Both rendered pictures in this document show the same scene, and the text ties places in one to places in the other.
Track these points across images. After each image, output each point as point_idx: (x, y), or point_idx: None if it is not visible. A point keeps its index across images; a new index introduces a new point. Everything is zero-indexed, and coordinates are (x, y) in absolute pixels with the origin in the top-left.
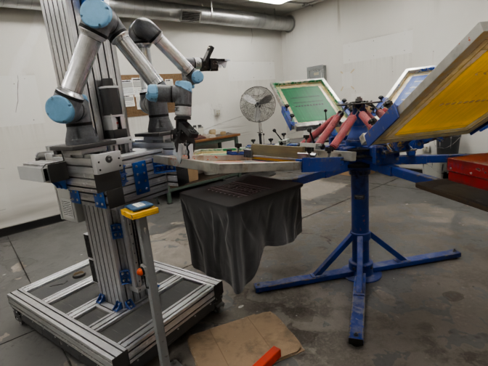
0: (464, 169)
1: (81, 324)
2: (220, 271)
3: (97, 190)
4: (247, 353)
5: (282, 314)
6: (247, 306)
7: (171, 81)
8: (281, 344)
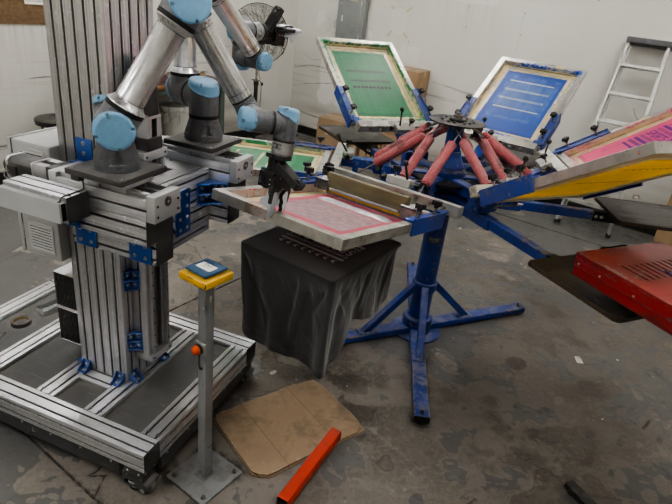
0: (593, 270)
1: (71, 405)
2: (292, 347)
3: (148, 243)
4: (299, 435)
5: (329, 383)
6: (281, 371)
7: None
8: (337, 424)
